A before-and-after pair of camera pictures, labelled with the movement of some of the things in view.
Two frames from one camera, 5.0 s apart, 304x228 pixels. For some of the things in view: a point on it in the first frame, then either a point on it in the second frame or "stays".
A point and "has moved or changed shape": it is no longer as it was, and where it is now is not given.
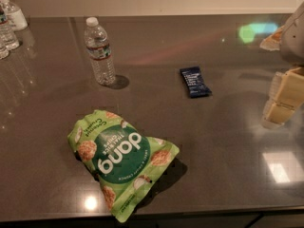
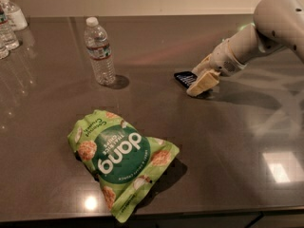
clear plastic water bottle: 99,50 stays
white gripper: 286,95 → 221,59
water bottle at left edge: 8,38 stays
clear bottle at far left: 4,51 stays
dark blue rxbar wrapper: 193,78 has moved or changed shape
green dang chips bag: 126,165 stays
